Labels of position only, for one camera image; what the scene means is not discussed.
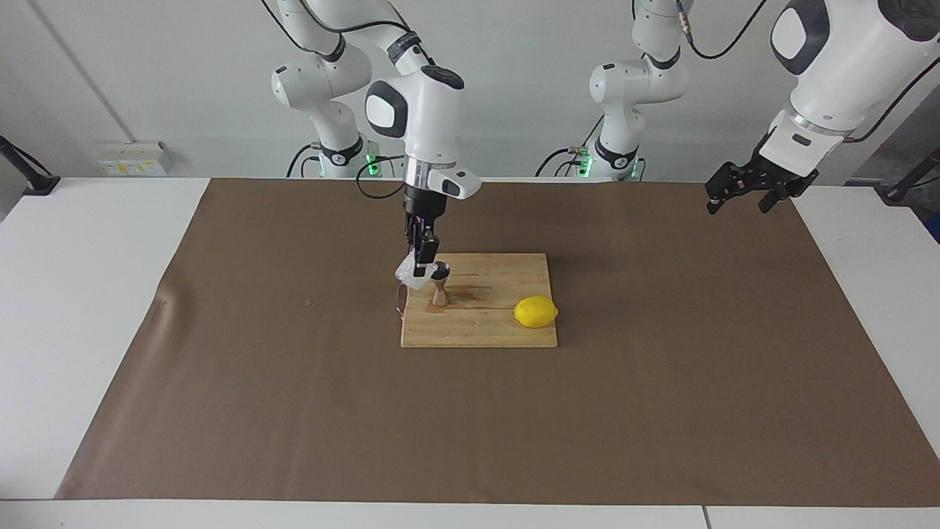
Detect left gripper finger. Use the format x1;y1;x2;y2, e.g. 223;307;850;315
704;160;753;215
756;176;809;215

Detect small clear glass cup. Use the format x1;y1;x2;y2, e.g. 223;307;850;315
394;253;430;291

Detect steel double jigger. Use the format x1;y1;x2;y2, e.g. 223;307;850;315
428;261;452;308

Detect wooden cutting board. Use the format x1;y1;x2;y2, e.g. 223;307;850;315
395;253;559;349

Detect black clamp stand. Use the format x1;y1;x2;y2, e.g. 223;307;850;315
881;147;940;204
0;136;61;196

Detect yellow lemon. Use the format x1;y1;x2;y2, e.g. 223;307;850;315
513;295;560;329

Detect grey slanted panel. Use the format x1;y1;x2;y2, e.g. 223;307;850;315
850;84;940;188

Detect brown paper table mat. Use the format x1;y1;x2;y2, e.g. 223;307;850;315
55;179;940;508

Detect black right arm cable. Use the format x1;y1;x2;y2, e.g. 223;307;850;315
261;0;434;201

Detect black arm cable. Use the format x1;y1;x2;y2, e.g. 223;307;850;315
676;0;940;144
261;0;434;201

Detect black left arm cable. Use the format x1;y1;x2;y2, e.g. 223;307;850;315
676;0;940;144

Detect black base cables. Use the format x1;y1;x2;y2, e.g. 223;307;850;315
535;110;610;179
285;142;322;179

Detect white wall socket box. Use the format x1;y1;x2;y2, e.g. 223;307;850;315
98;142;171;177

